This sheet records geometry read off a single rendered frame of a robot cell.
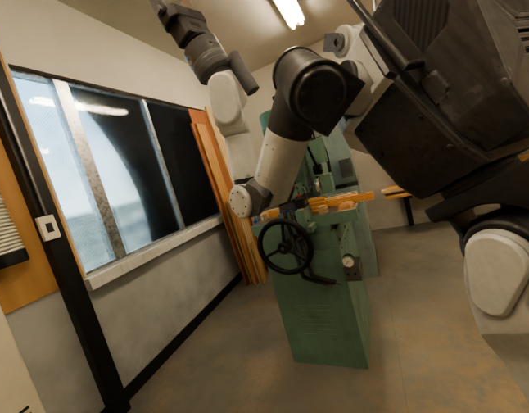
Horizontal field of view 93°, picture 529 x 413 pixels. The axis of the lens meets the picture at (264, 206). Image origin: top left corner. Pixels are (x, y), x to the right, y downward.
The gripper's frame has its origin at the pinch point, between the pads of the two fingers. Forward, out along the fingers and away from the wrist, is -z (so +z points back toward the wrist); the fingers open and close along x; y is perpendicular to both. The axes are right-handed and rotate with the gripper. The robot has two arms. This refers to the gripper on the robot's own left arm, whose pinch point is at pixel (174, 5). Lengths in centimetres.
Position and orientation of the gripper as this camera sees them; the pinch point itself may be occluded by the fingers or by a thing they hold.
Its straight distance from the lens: 77.5
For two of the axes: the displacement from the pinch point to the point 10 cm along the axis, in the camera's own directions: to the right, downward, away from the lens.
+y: 6.9, -3.8, -6.1
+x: 4.8, -3.9, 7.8
